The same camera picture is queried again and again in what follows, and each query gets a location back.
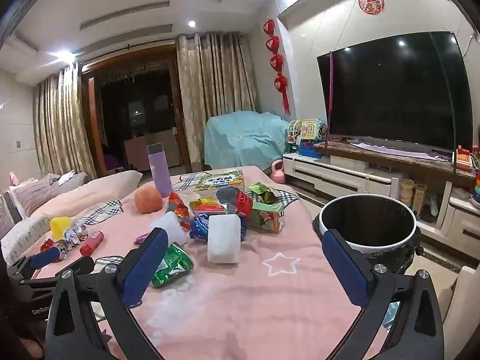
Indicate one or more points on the green snack packet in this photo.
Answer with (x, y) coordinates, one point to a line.
(176, 266)

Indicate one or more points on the white television cabinet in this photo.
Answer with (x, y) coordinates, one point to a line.
(337, 180)

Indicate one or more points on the wooden rack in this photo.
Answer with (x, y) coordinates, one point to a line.
(420, 198)

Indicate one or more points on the small pink plush toy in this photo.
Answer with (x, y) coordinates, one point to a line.
(14, 178)

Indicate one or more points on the orange-red snack packet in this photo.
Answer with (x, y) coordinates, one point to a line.
(176, 206)

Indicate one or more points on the teal cloth covered furniture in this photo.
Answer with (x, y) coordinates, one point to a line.
(243, 138)

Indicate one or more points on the small red wrapper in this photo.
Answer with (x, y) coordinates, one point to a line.
(47, 245)

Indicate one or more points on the red toy telephone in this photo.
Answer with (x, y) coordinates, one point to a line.
(463, 159)

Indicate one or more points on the white tissue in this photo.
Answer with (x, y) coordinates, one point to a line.
(172, 228)

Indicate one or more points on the orange round fruit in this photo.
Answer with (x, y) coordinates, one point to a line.
(148, 199)

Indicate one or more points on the red tube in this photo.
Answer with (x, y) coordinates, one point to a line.
(91, 243)

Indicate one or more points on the white tissue pack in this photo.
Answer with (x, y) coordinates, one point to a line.
(224, 238)

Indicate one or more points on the silver wrapper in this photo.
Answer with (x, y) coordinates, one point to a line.
(75, 234)

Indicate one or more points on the stack of yellow bowls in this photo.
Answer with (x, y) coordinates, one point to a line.
(407, 193)

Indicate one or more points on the yellow plastic toy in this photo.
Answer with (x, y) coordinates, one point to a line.
(60, 228)

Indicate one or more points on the small printed can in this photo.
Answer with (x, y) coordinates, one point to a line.
(60, 249)

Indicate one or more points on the beige patterned curtain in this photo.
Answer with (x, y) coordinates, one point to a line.
(62, 127)
(213, 82)

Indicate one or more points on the green printed flat box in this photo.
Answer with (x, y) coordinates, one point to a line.
(219, 182)

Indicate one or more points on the wooden framed glass door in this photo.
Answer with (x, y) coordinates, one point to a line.
(150, 93)

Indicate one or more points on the pink kettlebell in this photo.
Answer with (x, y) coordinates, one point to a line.
(276, 174)

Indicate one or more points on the purple water bottle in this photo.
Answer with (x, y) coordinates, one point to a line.
(159, 172)

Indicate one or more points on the white armchair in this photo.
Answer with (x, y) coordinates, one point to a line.
(463, 307)

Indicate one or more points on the pink striped pillow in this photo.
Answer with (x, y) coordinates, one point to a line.
(35, 195)

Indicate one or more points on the pink star blanket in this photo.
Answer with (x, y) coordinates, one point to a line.
(243, 300)

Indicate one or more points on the large black television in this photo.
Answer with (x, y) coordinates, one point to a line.
(393, 90)

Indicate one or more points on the blue snack packet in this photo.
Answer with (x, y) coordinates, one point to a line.
(198, 228)

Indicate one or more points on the blue toy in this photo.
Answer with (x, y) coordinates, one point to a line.
(308, 150)

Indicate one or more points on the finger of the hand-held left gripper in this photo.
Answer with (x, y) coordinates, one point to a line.
(82, 264)
(47, 259)

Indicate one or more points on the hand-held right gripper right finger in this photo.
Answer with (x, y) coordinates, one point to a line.
(347, 270)

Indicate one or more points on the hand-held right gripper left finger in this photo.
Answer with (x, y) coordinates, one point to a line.
(144, 270)

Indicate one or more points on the pink candy wrapper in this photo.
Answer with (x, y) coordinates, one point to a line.
(141, 237)

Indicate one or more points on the green printed carton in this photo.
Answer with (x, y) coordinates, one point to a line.
(264, 217)

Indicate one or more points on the black white-rimmed trash bin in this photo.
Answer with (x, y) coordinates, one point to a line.
(375, 217)

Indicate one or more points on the round red wall sticker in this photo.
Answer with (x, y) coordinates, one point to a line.
(370, 3)

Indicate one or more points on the teal booklet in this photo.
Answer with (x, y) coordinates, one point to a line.
(392, 313)

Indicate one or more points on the white cloth under television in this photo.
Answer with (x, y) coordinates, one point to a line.
(390, 149)

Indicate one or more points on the pink covered sofa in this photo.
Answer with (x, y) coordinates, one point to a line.
(86, 195)

